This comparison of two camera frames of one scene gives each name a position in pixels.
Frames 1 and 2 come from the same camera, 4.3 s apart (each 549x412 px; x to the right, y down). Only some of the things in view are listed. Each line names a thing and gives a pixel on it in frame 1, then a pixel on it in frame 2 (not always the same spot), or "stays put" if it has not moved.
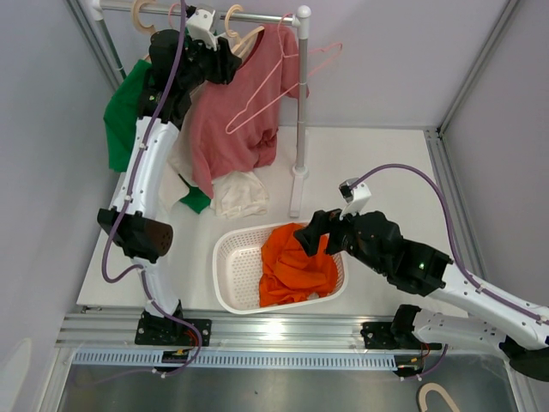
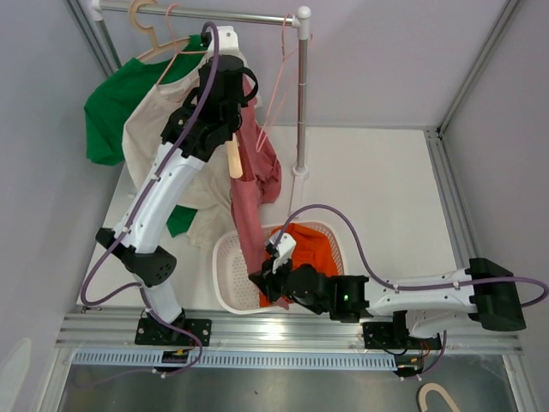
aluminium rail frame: (249, 330) stays put
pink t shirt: (234, 124) → (260, 182)
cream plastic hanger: (243, 45) → (234, 157)
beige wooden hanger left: (149, 30) stays put
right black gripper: (321, 224) → (267, 281)
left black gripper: (225, 63) → (243, 103)
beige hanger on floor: (433, 386) stays put
